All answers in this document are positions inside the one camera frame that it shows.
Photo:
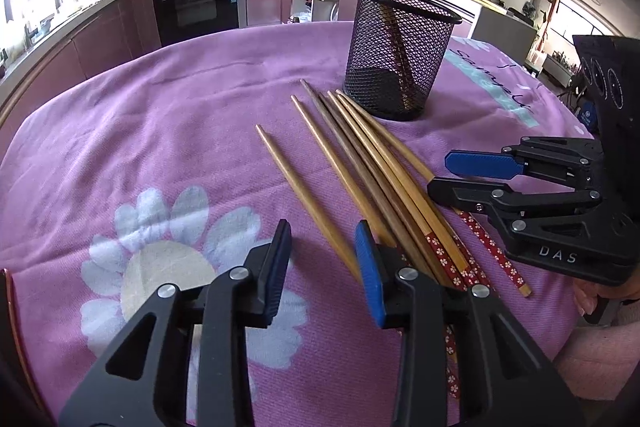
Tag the dark wooden chair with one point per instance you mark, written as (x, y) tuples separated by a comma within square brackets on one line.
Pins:
[(10, 347)]

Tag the blue box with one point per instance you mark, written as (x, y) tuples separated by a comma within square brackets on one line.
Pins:
[(586, 117)]

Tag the pink floral tablecloth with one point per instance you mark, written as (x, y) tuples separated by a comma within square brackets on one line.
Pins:
[(175, 147)]

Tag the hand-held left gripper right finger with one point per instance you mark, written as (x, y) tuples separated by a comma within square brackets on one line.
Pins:
[(367, 267)]

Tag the person's right hand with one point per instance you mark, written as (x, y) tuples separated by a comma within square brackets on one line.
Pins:
[(582, 294)]

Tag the black mesh utensil holder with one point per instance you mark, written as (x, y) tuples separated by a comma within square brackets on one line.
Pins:
[(430, 57)]

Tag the black built-in oven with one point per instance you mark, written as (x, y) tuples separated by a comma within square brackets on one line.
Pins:
[(192, 4)]

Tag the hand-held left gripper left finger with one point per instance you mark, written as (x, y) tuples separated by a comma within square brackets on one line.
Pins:
[(277, 267)]

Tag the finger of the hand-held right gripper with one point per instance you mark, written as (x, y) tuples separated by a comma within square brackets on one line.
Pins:
[(480, 164), (465, 189)]

